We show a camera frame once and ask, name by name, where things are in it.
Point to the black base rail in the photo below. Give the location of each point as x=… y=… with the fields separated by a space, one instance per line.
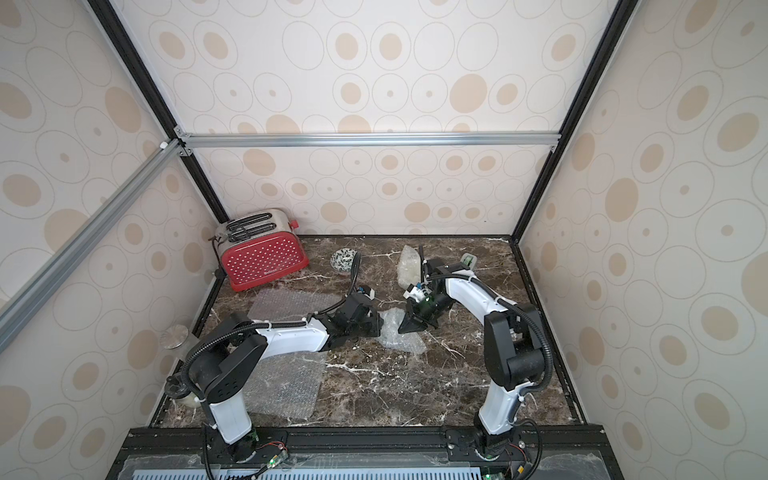
x=449 y=452

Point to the black lid glass jar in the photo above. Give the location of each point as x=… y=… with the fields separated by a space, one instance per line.
x=178 y=391

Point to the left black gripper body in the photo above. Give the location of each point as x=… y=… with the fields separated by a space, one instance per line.
x=370 y=326

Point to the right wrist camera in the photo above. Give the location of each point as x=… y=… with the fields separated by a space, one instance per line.
x=415 y=292

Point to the black right frame post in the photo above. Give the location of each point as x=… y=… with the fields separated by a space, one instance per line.
x=606 y=47

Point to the black white patterned bowl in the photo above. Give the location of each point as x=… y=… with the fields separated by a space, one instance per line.
x=345 y=261

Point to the left diagonal aluminium rail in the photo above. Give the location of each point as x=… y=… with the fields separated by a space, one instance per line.
x=35 y=293

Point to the black left frame post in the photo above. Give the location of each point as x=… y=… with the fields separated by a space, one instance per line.
x=107 y=17

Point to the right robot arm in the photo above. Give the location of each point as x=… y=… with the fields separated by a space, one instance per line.
x=517 y=356

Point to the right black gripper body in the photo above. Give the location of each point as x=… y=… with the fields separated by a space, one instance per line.
x=420 y=309

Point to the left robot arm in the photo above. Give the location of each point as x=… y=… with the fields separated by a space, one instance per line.
x=217 y=368

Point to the red silver toaster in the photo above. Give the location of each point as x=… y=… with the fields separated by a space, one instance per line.
x=259 y=248

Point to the horizontal aluminium rail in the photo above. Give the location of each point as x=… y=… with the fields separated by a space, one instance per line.
x=357 y=140

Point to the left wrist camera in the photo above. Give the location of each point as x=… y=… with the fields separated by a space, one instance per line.
x=367 y=291

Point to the black frame post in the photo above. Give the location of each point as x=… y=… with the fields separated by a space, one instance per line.
x=606 y=47
x=107 y=17

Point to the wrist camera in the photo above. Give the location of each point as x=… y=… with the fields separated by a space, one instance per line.
x=367 y=291
x=415 y=292

